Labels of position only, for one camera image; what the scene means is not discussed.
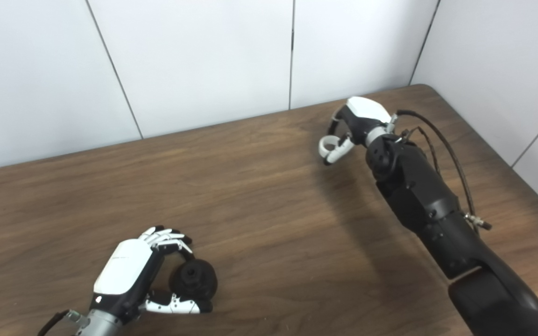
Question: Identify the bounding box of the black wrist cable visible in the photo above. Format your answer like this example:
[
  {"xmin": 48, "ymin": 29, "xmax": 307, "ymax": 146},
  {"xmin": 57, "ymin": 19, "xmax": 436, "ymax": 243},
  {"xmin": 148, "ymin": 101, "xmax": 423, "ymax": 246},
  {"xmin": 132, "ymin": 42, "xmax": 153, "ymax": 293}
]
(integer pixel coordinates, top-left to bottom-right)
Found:
[
  {"xmin": 390, "ymin": 110, "xmax": 493, "ymax": 231},
  {"xmin": 38, "ymin": 309, "xmax": 87, "ymax": 336}
]

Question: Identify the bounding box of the round black plastic part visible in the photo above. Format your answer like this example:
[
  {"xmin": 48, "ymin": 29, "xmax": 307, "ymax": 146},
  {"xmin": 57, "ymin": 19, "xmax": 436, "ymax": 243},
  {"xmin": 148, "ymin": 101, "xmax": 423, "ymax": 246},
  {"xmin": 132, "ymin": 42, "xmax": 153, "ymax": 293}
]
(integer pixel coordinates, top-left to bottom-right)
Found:
[{"xmin": 169, "ymin": 259, "xmax": 219, "ymax": 301}]

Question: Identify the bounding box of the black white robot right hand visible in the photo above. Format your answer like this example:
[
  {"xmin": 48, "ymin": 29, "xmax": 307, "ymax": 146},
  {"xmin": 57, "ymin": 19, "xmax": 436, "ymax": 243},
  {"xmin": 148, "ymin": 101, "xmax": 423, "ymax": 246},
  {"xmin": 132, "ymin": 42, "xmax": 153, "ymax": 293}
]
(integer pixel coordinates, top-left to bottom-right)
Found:
[{"xmin": 318, "ymin": 96, "xmax": 394, "ymax": 166}]

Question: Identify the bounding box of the white plastic ring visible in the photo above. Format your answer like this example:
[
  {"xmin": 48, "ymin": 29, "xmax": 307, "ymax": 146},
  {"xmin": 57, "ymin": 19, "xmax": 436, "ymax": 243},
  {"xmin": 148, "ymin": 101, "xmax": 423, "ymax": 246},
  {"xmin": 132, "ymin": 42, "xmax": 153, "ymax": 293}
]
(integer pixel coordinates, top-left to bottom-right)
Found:
[{"xmin": 319, "ymin": 135, "xmax": 345, "ymax": 160}]

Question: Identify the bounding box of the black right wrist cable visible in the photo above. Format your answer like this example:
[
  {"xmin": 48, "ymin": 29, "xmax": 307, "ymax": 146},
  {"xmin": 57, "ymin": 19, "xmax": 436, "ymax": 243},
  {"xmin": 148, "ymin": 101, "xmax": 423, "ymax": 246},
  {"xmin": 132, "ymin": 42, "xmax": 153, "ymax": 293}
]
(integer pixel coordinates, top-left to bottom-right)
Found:
[{"xmin": 390, "ymin": 110, "xmax": 493, "ymax": 231}]

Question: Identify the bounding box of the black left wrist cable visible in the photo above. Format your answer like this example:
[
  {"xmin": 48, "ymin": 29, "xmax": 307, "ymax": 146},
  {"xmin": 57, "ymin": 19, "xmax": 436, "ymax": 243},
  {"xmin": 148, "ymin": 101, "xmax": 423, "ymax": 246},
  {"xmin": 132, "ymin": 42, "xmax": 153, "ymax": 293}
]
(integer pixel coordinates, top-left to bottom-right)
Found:
[{"xmin": 38, "ymin": 309, "xmax": 87, "ymax": 336}]

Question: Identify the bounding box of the black white robot left hand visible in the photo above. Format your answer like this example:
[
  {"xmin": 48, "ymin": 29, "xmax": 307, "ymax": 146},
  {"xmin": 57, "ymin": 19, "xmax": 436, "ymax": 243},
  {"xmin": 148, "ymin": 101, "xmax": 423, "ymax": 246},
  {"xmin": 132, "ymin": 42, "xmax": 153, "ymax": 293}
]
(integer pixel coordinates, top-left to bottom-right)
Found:
[{"xmin": 89, "ymin": 226, "xmax": 213, "ymax": 323}]

